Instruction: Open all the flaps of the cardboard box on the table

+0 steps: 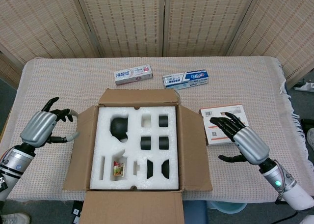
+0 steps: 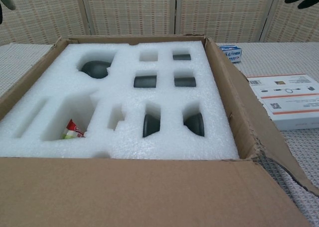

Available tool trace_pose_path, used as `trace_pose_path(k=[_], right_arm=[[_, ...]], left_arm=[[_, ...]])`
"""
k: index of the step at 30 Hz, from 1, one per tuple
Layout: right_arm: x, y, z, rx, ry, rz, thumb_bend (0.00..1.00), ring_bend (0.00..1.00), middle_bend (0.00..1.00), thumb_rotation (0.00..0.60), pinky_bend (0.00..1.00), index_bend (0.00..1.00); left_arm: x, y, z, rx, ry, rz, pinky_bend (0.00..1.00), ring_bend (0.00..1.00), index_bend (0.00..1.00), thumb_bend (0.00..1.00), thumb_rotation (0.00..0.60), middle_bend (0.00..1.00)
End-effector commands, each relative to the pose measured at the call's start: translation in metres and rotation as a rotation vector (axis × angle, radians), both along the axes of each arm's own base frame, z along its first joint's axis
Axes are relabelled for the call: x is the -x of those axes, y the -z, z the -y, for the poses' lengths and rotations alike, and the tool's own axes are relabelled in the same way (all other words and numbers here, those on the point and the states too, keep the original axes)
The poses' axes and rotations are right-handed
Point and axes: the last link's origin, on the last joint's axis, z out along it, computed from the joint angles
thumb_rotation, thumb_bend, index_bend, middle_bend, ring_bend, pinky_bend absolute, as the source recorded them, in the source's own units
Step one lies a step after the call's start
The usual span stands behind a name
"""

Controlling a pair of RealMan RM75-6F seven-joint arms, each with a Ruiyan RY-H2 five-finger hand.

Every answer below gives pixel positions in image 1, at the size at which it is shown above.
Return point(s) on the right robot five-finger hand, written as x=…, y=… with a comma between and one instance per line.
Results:
x=250, y=145

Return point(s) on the black device under table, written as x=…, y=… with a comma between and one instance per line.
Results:
x=77, y=213

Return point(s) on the beige woven tablecloth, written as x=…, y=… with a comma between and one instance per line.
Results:
x=61, y=86

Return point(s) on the black cylinder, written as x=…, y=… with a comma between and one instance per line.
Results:
x=164, y=143
x=145, y=143
x=164, y=120

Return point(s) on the brown cardboard box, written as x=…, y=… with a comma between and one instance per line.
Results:
x=193, y=148

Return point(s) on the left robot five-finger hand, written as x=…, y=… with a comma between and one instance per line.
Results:
x=38, y=128

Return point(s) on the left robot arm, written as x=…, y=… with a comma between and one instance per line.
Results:
x=14, y=165

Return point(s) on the small colourful snack packet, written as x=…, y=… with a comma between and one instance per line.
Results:
x=119, y=168

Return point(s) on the white blue toothpaste box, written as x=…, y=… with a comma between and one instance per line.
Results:
x=186, y=79

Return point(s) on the white orange product box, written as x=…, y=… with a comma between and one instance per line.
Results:
x=216, y=138

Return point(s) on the bamboo folding screen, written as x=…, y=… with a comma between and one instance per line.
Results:
x=122, y=17

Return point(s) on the white pink toothpaste box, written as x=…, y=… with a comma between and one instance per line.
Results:
x=133, y=74

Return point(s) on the light blue bucket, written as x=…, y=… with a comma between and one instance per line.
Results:
x=228, y=207

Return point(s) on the white foam insert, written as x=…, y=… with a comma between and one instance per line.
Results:
x=132, y=155

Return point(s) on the black round ball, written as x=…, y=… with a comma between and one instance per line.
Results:
x=118, y=128

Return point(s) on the white sneaker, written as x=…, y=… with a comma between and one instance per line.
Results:
x=311, y=139
x=17, y=219

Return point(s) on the black half disc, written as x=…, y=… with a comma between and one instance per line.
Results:
x=150, y=168
x=166, y=168

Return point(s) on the blue stool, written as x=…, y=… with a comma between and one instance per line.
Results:
x=195, y=213

